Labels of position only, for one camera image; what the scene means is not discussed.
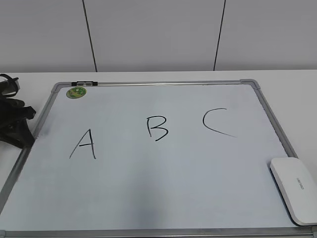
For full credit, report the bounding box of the white whiteboard eraser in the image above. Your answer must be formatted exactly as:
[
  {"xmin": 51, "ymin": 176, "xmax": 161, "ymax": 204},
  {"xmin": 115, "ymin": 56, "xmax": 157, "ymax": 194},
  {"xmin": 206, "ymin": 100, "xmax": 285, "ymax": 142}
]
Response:
[{"xmin": 269, "ymin": 157, "xmax": 317, "ymax": 226}]

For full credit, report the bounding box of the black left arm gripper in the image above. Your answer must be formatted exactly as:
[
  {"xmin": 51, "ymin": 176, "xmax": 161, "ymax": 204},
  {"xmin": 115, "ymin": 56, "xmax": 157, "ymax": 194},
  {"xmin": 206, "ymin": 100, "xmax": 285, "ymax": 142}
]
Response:
[{"xmin": 0, "ymin": 73, "xmax": 36, "ymax": 149}]

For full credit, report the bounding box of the green round magnet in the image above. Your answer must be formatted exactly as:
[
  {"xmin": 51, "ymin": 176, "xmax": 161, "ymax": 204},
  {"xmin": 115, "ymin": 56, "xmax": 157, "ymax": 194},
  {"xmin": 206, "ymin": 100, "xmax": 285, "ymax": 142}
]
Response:
[{"xmin": 66, "ymin": 86, "xmax": 87, "ymax": 99}]

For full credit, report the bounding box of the white magnetic whiteboard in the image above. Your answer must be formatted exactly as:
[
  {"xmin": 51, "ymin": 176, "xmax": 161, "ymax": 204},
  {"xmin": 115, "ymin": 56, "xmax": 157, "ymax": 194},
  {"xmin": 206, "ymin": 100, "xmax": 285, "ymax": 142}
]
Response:
[{"xmin": 0, "ymin": 79, "xmax": 317, "ymax": 238}]

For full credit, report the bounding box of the black marker clip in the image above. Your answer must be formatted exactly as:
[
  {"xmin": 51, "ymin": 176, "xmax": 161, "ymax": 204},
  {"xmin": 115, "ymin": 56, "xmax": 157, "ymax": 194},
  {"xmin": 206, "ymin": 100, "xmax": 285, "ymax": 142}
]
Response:
[{"xmin": 71, "ymin": 81, "xmax": 98, "ymax": 87}]

